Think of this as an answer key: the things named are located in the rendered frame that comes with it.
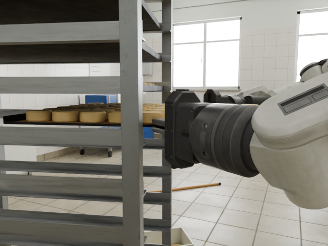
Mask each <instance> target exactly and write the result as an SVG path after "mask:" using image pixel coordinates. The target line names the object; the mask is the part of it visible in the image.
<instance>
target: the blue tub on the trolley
mask: <svg viewBox="0 0 328 246"><path fill-rule="evenodd" d="M107 96H110V103H116V95H85V103H104V104H107V103H108V101H107Z"/></svg>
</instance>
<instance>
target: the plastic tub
mask: <svg viewBox="0 0 328 246"><path fill-rule="evenodd" d="M144 236H147V239H146V242H145V243H149V244H162V231H144ZM193 245H194V243H193V242H192V240H191V239H190V237H189V236H188V234H187V233H186V231H185V230H184V228H183V227H174V228H172V246H193Z"/></svg>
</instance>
